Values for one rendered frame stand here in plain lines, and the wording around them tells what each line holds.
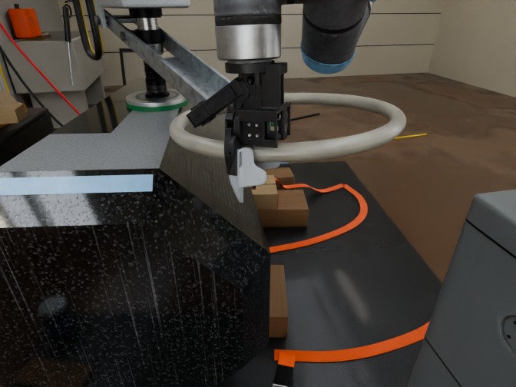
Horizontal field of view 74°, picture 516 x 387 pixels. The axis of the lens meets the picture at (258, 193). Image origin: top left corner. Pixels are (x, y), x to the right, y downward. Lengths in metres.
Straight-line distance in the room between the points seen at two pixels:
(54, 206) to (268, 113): 0.53
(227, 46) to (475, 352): 0.78
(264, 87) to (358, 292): 1.34
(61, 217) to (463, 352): 0.92
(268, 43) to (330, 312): 1.29
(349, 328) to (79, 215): 1.14
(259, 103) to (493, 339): 0.65
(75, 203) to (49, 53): 3.23
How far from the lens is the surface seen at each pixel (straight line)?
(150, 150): 0.89
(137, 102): 1.24
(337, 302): 1.65
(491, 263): 0.81
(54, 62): 3.99
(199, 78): 1.10
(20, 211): 0.87
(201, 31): 6.03
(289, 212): 2.01
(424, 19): 7.36
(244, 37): 0.48
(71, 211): 0.82
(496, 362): 0.89
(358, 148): 0.57
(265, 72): 0.50
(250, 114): 0.50
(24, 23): 4.36
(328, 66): 0.62
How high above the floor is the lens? 1.19
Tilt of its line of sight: 29 degrees down
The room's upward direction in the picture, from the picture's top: straight up
